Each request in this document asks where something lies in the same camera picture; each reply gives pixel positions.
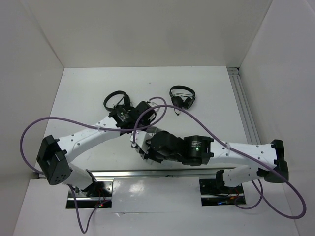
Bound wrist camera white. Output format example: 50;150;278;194
130;131;151;154
147;100;157;108

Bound white grey headphones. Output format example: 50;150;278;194
130;126;162;165

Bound aluminium rail right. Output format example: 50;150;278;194
227;67;261;145

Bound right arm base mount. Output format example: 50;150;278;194
199;179;246;207

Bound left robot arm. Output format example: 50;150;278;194
37;101;157;196

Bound aluminium rail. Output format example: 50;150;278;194
36;169;220;179
227;67;261;145

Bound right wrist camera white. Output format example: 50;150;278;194
130;131;151;154

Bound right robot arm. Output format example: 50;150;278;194
144;131;289;193

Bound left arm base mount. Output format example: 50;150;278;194
65;179;114;209

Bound black headphones right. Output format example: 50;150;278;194
169;85;196;110

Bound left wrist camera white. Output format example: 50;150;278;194
147;100;157;108

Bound aluminium rail front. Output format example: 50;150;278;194
36;169;220;179

